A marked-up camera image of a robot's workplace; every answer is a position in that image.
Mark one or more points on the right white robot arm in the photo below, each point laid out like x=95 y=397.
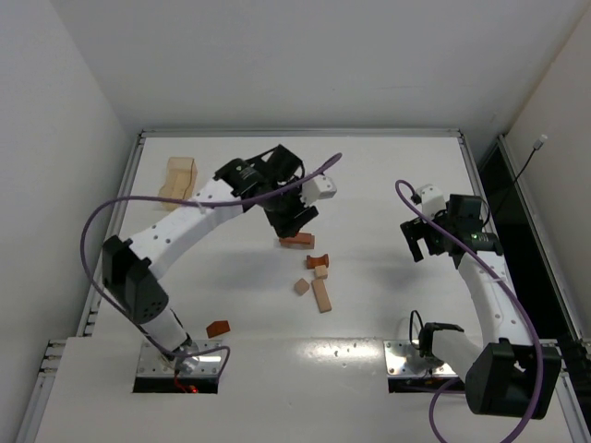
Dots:
x=507 y=373

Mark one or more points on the dark red arch block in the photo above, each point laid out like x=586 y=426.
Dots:
x=313 y=262

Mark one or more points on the metal base plate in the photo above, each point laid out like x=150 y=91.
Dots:
x=205 y=361
x=402 y=361

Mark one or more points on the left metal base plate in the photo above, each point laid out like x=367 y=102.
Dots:
x=205 y=361

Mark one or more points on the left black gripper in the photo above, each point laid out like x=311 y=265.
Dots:
x=286 y=215

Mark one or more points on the wrist white camera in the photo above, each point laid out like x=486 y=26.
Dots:
x=317 y=188
x=430 y=199

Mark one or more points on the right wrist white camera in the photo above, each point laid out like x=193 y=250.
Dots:
x=430 y=199

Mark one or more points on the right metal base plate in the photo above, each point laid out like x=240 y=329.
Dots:
x=402 y=361

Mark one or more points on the light long plank block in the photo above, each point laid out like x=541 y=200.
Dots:
x=321 y=295

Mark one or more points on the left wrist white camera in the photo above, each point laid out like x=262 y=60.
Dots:
x=317 y=188

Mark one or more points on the reddish long plank block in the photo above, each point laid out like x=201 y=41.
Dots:
x=300 y=240

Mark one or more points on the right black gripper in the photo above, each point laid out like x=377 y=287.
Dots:
x=425 y=236

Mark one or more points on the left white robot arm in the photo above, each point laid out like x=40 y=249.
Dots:
x=132 y=268

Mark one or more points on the red triangular roof block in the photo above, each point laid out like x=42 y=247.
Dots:
x=218 y=328

